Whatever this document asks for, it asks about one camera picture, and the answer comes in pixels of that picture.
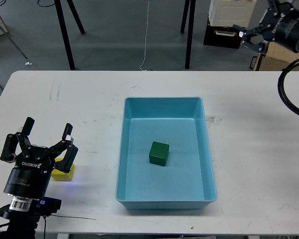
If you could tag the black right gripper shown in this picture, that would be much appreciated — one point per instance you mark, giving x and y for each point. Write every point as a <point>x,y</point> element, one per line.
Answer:
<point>282,19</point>

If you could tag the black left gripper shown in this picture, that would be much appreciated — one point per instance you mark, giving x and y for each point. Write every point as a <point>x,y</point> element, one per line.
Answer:
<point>33,166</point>

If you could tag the yellow wooden block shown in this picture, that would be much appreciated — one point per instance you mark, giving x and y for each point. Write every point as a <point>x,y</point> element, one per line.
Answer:
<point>59,175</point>

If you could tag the green wooden block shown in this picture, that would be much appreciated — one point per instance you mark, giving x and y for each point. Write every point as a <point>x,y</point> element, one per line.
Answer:
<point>158,154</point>

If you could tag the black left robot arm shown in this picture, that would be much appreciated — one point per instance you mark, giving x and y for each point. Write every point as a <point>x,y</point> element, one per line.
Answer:
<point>21,214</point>

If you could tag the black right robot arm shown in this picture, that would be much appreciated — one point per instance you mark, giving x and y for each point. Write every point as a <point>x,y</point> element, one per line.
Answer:
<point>279,24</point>

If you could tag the black storage box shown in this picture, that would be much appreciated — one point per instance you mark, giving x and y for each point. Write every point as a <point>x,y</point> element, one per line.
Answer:
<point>219,36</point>

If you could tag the white plastic storage crate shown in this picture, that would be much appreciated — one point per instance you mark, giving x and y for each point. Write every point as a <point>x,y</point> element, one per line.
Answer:
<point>226,13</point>

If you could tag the black trestle leg right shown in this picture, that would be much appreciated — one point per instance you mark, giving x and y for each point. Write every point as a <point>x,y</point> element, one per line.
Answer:
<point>188,19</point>

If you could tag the light blue plastic bin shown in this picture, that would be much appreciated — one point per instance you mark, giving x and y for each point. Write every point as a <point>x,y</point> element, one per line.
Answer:
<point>187,181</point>

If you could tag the wooden cabinet with black handles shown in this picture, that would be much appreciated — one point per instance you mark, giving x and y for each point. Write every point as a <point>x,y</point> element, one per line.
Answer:
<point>275,59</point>

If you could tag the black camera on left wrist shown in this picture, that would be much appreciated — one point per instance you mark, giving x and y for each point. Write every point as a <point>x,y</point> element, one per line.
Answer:
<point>48,206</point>

